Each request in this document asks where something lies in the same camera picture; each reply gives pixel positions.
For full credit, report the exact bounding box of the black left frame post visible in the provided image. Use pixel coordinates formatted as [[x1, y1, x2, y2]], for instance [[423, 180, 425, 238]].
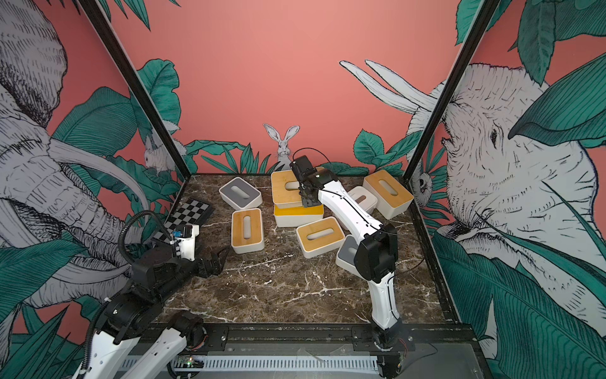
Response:
[[77, 0, 191, 182]]

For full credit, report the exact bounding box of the pink white drip tissue box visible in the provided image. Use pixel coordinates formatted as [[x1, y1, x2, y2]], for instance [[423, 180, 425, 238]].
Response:
[[348, 186, 378, 215]]

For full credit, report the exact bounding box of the white box grey lid front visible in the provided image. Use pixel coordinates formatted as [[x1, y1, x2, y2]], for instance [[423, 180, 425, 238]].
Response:
[[336, 235, 363, 279]]

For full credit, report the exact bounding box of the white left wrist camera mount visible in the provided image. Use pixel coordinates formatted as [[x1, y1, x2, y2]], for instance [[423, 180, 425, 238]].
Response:
[[172, 224, 200, 262]]

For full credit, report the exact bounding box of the large white box bamboo lid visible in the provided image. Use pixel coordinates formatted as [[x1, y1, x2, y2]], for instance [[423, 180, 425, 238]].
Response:
[[271, 170, 324, 211]]

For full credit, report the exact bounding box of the small white box bamboo lid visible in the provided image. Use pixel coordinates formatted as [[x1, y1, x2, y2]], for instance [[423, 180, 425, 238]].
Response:
[[296, 216, 345, 259]]

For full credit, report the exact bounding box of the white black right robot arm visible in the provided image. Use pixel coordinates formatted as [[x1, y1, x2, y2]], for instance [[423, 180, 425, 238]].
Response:
[[290, 156, 402, 351]]

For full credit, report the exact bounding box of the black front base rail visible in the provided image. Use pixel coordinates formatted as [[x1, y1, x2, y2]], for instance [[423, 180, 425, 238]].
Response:
[[184, 322, 481, 357]]

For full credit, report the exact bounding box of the white box grey lid back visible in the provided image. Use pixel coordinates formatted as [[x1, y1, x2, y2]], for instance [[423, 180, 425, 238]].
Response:
[[219, 177, 263, 211]]

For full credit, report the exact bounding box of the narrow white box bamboo lid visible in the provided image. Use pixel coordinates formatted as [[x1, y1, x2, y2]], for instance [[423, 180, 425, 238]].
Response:
[[231, 208, 264, 254]]

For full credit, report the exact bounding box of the white box yellow wood lid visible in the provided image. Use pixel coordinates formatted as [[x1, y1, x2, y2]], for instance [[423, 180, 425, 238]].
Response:
[[274, 205, 324, 227]]

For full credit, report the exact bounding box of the white box grey lid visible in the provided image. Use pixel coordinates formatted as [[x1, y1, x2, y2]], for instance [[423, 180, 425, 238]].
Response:
[[336, 235, 363, 279], [219, 177, 263, 211]]

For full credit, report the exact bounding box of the black white checkerboard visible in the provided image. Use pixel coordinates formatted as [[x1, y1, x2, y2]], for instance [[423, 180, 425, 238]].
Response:
[[152, 199, 214, 245]]

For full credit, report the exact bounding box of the black right frame post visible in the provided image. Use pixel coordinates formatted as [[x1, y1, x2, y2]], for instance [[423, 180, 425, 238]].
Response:
[[402, 0, 500, 186]]

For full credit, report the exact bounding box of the white ribbed cable duct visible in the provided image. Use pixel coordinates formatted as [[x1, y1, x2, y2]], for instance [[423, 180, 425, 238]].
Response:
[[117, 354, 380, 375]]

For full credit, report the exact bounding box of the black frame post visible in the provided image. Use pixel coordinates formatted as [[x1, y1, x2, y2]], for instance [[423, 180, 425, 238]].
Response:
[[402, 0, 500, 186], [77, 0, 191, 182]]

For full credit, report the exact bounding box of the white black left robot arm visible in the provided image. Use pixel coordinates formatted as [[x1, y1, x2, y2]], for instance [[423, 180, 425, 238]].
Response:
[[74, 246, 234, 378]]

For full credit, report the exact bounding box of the white box bamboo lid corner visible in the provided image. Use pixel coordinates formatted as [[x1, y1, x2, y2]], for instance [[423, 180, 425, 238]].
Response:
[[363, 170, 414, 220]]

